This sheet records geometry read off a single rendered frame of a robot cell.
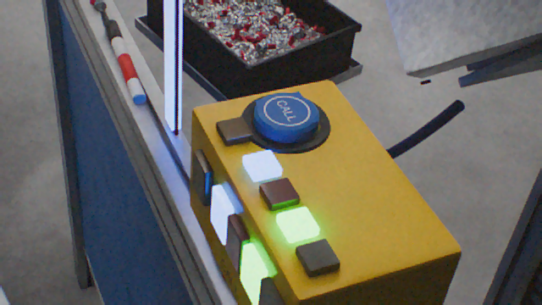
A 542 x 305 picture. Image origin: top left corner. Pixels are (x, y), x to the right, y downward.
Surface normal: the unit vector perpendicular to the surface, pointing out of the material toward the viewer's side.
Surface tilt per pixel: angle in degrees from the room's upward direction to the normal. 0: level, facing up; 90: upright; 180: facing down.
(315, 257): 0
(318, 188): 0
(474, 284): 0
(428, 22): 55
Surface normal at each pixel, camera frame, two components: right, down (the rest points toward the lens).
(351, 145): 0.08, -0.74
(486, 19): -0.37, 0.04
